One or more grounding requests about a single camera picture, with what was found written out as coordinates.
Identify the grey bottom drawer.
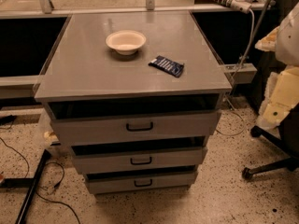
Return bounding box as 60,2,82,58
86,171,197,194

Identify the grey drawer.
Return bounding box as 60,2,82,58
51,111,221,146
72,147,207,175
86,171,197,194

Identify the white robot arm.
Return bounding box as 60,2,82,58
255,3,299,130

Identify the grey drawer cabinet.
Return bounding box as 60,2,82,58
36,11,231,183

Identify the grey top drawer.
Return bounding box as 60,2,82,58
51,111,221,146

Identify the grey middle drawer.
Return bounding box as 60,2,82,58
72,147,207,175

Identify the dark blue snack packet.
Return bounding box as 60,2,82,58
149,55,184,77

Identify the white bowl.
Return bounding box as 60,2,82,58
106,30,147,55

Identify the black office chair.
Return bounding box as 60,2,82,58
241,105,299,181

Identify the black floor stand bar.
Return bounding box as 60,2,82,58
0,150,51,224

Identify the black floor cable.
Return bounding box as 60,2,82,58
0,136,82,224

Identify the white cable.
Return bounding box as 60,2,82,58
215,8,256,138

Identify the grey metal frame rail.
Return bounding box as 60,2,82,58
0,76,40,99

